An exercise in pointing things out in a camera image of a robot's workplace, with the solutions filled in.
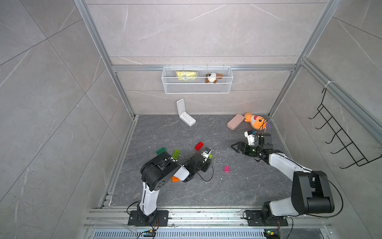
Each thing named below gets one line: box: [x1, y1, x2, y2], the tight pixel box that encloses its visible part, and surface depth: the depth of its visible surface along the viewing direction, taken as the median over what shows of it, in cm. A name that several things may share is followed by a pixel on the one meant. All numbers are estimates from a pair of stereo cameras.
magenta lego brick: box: [224, 165, 231, 173], surface depth 92 cm
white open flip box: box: [176, 98, 197, 127], surface depth 116 cm
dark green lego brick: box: [156, 146, 167, 155], surface depth 100 cm
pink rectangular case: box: [226, 114, 245, 131], surface depth 116 cm
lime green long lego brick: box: [172, 149, 181, 161], surface depth 97 cm
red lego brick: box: [194, 141, 205, 152], surface depth 102 cm
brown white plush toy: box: [204, 72, 224, 84], surface depth 89 cm
